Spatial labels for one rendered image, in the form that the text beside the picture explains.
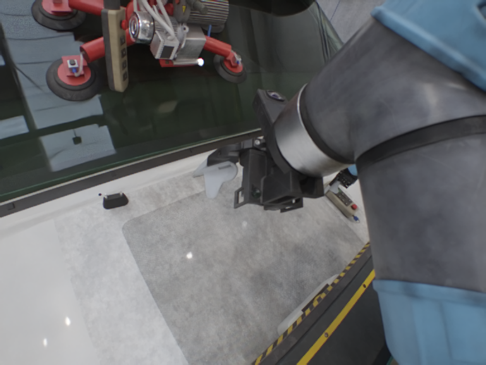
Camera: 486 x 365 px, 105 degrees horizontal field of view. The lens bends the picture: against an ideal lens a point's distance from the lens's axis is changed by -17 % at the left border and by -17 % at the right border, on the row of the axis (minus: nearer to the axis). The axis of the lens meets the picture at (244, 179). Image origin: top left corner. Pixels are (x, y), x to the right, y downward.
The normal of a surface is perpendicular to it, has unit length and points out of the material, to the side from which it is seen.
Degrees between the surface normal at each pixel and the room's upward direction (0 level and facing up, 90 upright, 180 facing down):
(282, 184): 87
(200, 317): 0
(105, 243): 0
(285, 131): 93
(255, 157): 25
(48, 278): 3
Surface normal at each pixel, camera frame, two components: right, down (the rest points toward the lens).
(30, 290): 0.14, -0.58
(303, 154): -0.68, 0.60
